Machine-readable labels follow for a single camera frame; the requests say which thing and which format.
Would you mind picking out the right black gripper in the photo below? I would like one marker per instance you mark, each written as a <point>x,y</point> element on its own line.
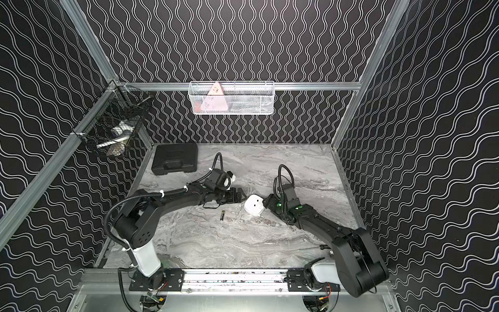
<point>269,203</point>

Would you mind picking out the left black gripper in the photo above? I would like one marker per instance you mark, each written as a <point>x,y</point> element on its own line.
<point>232,195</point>

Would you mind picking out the white square alarm clock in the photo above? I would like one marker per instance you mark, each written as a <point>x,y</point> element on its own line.
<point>254,205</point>

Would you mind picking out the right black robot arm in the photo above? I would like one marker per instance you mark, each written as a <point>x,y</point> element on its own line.
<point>358,262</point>

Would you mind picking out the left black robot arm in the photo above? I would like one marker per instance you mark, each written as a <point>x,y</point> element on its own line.
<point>133,222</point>

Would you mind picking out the black plastic tool case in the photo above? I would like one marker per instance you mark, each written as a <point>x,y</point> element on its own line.
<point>170,158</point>

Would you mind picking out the pink triangular card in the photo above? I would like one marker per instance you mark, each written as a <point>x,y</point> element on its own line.
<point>215,100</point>

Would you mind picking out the silver items in black basket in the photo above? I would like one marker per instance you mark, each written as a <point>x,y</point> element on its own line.
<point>116,146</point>

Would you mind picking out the black handled screwdriver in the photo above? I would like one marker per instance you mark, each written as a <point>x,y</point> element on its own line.
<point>317,247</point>

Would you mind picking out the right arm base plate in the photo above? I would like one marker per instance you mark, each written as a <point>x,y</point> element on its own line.
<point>314,281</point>

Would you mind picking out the white wire wall basket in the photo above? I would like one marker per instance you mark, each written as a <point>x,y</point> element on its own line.
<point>243,97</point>

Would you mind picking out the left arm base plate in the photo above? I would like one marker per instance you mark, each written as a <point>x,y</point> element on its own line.
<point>162,280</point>

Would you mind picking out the black wire wall basket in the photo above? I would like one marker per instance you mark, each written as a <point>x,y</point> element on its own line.
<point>128,104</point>

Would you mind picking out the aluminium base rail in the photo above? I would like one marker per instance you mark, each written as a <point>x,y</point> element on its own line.
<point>211,282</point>

